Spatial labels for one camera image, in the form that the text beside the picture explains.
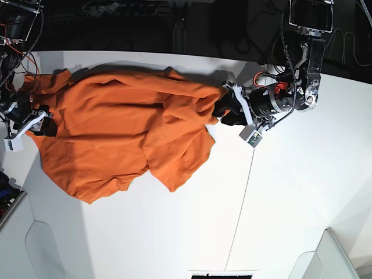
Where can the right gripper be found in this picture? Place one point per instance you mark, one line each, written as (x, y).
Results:
(21, 117)

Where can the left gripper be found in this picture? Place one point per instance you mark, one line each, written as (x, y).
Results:
(254, 106)

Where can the orange t-shirt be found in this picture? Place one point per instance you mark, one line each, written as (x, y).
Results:
(116, 126)

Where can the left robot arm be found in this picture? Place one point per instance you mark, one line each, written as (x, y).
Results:
(296, 87)

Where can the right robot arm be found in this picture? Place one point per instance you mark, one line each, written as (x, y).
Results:
(22, 23)

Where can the white framed black tray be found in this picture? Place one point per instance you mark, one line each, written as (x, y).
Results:
(223, 274)

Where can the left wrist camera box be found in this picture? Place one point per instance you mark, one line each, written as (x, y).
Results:
(251, 136)

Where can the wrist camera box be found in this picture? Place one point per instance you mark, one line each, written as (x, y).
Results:
(251, 136)
(13, 144)

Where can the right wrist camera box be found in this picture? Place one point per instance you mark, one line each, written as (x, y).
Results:
(13, 144)

